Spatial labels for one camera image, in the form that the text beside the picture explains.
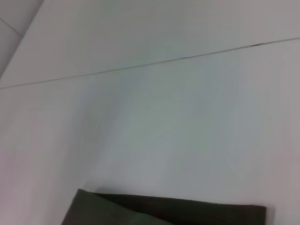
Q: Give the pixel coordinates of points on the dark green FREE! t-shirt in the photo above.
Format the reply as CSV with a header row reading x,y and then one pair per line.
x,y
164,211

